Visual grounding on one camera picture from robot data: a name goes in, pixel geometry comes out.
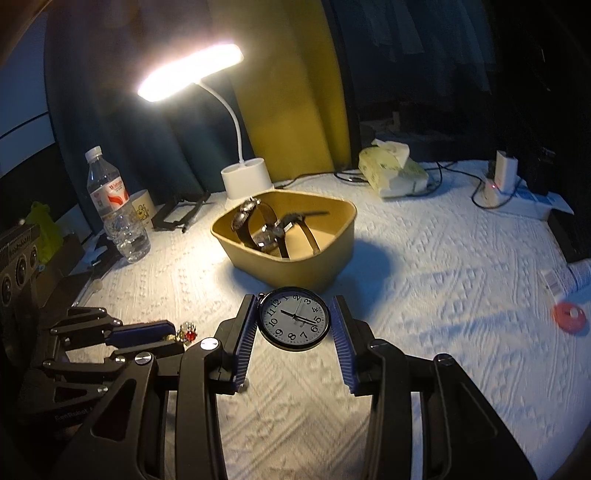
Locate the white charger plug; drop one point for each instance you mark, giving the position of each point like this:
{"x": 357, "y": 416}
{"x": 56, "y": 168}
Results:
{"x": 505, "y": 168}

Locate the clear plastic water bottle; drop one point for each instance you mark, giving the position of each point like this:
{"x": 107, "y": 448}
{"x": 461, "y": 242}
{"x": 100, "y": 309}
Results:
{"x": 115, "y": 217}

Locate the white power strip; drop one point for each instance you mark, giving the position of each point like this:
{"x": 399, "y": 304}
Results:
{"x": 531, "y": 201}

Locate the black flat device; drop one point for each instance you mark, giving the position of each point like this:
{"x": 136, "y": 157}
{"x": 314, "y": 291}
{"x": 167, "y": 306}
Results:
{"x": 572, "y": 235}

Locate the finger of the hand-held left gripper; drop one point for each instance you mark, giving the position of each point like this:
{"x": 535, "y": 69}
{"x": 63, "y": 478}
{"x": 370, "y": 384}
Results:
{"x": 138, "y": 332}
{"x": 92, "y": 369}

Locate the black folding phone stand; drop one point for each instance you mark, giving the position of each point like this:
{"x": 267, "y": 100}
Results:
{"x": 171, "y": 225}

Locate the yellow curtain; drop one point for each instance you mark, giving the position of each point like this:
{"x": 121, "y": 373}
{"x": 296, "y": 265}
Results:
{"x": 286, "y": 92}

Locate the red gem gold earring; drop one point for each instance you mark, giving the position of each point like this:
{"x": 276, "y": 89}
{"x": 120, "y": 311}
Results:
{"x": 187, "y": 336}

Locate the green frog toy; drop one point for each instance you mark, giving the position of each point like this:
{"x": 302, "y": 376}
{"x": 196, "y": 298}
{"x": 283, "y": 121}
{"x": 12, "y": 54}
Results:
{"x": 46, "y": 226}

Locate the yellow tissue pack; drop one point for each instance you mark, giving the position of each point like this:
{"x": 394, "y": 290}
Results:
{"x": 392, "y": 175}

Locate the beige storage tray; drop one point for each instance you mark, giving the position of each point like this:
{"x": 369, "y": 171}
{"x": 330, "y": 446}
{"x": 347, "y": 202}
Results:
{"x": 295, "y": 272}

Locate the red round tape roll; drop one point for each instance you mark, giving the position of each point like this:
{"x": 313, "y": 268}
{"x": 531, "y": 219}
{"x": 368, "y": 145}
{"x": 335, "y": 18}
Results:
{"x": 569, "y": 318}

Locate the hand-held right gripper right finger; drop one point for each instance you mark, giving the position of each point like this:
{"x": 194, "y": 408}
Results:
{"x": 344, "y": 344}

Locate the black round pocket watch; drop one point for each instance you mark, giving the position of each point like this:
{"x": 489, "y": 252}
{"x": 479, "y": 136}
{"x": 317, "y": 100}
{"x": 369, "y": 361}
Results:
{"x": 295, "y": 318}

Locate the white gooseneck desk lamp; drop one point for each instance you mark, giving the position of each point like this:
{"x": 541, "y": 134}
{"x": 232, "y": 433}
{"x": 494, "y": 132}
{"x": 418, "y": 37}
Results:
{"x": 244, "y": 180}

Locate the teal curtain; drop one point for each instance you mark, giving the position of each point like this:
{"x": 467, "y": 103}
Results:
{"x": 129, "y": 138}

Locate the white cup yellow print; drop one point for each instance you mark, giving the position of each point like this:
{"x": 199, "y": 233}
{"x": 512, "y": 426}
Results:
{"x": 143, "y": 207}

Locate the white textured tablecloth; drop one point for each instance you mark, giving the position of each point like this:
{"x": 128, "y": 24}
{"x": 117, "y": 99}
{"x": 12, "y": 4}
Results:
{"x": 461, "y": 323}

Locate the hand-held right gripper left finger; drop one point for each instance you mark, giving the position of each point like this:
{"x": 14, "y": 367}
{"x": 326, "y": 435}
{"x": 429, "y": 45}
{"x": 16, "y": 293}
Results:
{"x": 247, "y": 334}

